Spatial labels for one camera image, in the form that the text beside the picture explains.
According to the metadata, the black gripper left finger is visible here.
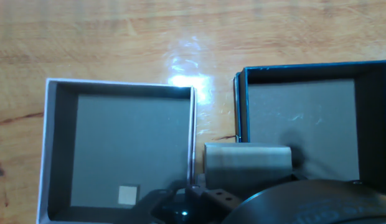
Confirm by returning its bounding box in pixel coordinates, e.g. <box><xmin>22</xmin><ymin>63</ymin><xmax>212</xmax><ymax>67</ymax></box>
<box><xmin>185</xmin><ymin>185</ymin><xmax>243</xmax><ymax>206</ymax></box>

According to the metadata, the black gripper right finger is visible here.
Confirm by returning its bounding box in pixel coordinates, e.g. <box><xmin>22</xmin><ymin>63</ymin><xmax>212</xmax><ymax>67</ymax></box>
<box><xmin>289</xmin><ymin>172</ymin><xmax>308</xmax><ymax>184</ymax></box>

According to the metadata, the large wooden cube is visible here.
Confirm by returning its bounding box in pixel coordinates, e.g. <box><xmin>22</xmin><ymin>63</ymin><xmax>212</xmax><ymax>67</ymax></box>
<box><xmin>204</xmin><ymin>142</ymin><xmax>293</xmax><ymax>191</ymax></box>

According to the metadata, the small wooden cube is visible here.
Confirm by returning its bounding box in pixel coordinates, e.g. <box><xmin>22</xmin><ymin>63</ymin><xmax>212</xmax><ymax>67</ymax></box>
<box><xmin>118</xmin><ymin>185</ymin><xmax>140</xmax><ymax>206</ymax></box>

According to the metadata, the dark blue open box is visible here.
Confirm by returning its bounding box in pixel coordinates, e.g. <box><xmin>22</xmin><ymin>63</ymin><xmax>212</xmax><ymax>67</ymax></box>
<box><xmin>233</xmin><ymin>60</ymin><xmax>386</xmax><ymax>190</ymax></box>

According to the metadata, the white open box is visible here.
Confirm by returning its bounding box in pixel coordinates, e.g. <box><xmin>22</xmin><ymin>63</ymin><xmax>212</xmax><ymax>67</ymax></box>
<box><xmin>37</xmin><ymin>78</ymin><xmax>197</xmax><ymax>224</ymax></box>

